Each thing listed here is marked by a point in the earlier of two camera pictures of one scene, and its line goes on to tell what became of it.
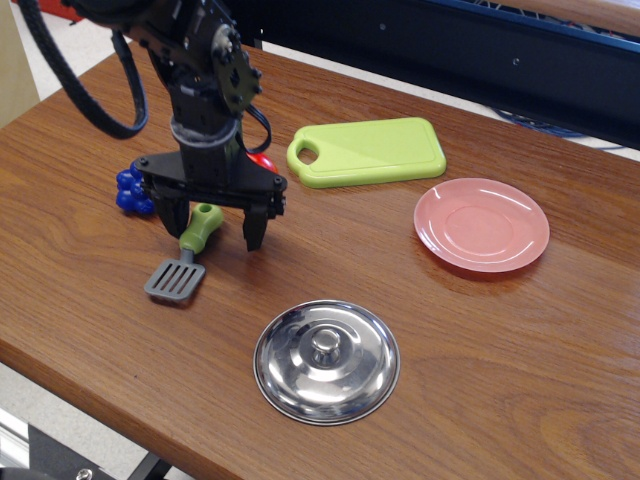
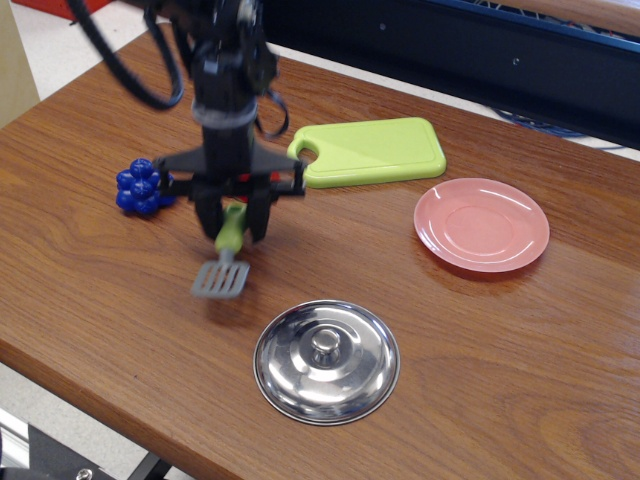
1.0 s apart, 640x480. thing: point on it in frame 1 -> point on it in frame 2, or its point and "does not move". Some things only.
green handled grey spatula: [177, 279] -> [225, 278]
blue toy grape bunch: [131, 192] does not move
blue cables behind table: [525, 122] does not move
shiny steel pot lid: [326, 363] does not move
